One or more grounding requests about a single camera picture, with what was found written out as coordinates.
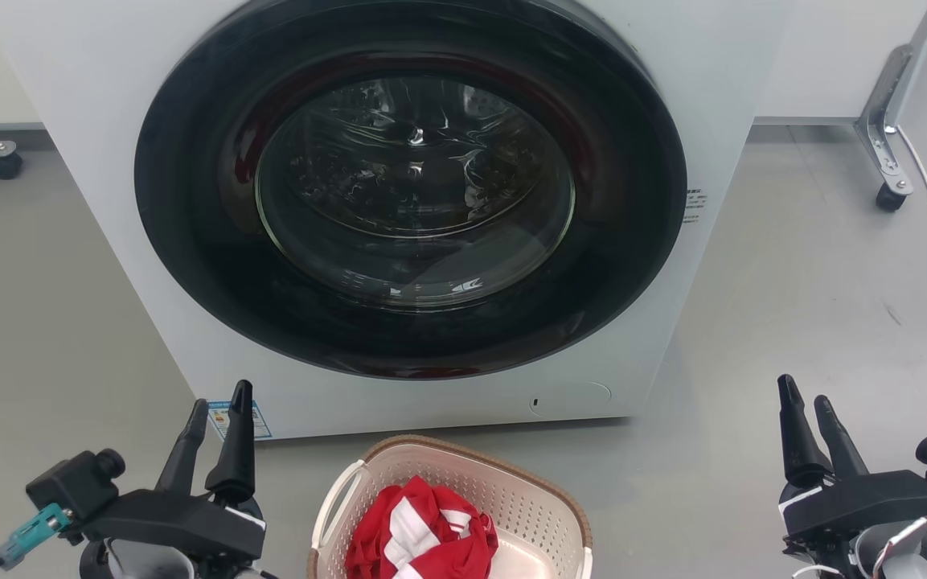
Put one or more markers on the beige perforated laundry basket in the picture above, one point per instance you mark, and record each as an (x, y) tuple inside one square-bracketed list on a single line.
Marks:
[(527, 498)]

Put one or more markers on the white front-load washing machine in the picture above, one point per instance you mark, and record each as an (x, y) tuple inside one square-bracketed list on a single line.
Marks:
[(93, 161)]

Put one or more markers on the black round washer door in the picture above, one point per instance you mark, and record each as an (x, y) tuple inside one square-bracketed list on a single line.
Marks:
[(190, 201)]

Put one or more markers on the red and white garment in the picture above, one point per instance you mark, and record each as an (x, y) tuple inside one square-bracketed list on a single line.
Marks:
[(399, 547)]

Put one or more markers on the small text label sticker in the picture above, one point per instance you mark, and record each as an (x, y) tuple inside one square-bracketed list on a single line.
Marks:
[(693, 206)]

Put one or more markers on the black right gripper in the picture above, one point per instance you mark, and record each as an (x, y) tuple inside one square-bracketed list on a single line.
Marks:
[(865, 503)]

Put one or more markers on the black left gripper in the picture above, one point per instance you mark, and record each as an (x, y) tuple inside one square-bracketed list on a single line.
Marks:
[(182, 523)]

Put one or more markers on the teal left camera connector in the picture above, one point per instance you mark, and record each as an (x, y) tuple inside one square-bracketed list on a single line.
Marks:
[(33, 532)]

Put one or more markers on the blue energy label sticker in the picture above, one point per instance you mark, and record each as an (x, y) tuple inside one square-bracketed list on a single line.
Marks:
[(260, 424)]

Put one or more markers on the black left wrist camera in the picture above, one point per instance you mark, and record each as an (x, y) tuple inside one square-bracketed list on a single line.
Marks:
[(73, 482)]

